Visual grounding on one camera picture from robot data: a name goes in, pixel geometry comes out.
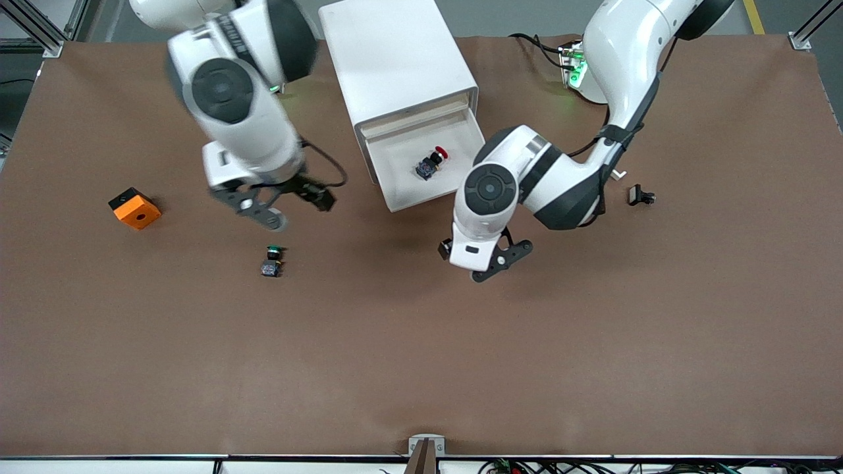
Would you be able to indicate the aluminium frame post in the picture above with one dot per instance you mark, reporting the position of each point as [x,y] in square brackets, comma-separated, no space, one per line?
[29,26]
[813,26]

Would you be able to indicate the white drawer cabinet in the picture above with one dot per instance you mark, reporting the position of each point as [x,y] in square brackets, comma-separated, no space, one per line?
[395,52]

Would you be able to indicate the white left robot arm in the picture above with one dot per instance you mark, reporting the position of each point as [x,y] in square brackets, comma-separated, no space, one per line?
[619,52]

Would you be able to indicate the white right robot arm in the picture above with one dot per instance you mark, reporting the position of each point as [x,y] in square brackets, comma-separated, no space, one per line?
[224,92]

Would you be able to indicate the green push button switch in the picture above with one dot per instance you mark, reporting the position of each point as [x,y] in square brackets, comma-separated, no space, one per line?
[271,266]

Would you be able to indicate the white plastic drawer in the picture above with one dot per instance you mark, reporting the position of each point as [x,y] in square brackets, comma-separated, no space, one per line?
[418,110]
[454,141]

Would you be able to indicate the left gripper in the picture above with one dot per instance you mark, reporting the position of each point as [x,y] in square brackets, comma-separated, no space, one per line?
[446,249]

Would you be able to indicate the red push button switch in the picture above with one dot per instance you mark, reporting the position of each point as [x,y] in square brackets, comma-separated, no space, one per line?
[429,166]

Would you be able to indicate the white table edge rail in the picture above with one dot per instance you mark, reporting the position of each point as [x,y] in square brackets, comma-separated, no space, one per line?
[132,464]

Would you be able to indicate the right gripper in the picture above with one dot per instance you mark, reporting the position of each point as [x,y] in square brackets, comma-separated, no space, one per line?
[304,187]

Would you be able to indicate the orange and black box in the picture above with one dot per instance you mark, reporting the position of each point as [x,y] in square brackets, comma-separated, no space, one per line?
[135,210]

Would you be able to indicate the brown table mat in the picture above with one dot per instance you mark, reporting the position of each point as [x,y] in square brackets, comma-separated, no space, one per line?
[421,355]

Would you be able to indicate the black square push button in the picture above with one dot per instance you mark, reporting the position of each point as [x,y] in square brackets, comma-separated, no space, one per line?
[637,195]

